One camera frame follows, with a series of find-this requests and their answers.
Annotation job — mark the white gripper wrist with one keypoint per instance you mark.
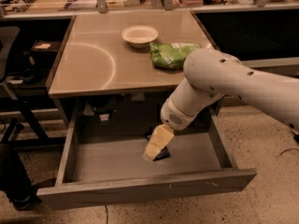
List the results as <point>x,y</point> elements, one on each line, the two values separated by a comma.
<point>172,116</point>

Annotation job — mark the dark blue rxbar wrapper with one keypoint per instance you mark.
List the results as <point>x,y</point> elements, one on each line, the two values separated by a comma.
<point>156,149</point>

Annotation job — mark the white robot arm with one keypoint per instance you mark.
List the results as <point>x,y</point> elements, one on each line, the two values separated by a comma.
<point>209,75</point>

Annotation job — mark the grey open drawer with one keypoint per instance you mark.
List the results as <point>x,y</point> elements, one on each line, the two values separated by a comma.
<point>103,163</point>

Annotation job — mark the green chip bag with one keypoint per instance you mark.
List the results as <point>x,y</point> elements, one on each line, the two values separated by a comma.
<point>170,55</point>

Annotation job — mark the white paper bowl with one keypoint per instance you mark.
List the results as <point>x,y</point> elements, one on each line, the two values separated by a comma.
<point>139,36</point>

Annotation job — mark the black box with label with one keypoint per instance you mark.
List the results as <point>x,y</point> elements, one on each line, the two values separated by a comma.
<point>45,49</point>

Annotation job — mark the dark object lower left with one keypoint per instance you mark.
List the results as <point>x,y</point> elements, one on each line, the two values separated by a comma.
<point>14,180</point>

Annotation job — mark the black office chair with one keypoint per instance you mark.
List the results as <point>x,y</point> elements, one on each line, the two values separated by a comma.
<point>8,35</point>

